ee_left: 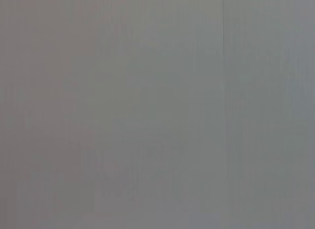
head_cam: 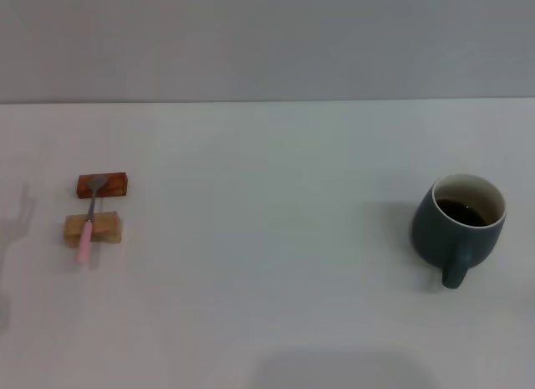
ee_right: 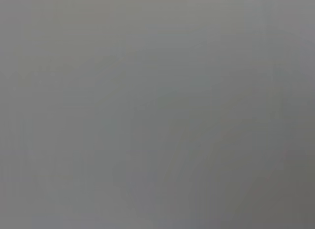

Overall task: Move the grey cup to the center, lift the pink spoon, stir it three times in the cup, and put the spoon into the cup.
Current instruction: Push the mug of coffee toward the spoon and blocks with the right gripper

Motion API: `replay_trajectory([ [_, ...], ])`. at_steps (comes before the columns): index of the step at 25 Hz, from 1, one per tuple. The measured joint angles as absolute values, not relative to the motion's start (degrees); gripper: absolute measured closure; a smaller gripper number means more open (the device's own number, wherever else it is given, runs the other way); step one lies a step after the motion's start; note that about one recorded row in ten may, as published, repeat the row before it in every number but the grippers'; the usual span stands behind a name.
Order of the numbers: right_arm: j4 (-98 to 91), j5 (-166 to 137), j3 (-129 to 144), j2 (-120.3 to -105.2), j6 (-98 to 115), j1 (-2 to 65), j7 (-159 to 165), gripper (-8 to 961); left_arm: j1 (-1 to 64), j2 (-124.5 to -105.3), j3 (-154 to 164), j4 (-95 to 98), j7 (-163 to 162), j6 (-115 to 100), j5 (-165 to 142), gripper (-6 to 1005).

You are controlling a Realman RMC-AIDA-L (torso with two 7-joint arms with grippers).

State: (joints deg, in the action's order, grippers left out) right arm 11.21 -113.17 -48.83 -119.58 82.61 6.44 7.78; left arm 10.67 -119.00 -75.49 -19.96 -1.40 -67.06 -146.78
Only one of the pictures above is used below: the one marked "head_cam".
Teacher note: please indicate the dark grey coffee cup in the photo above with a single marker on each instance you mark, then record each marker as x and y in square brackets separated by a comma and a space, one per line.
[430, 238]

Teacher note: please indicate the red-brown wooden block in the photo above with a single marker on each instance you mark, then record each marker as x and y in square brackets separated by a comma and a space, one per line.
[117, 184]

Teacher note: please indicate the light wooden spoon rest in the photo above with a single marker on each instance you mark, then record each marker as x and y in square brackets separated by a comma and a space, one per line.
[108, 228]

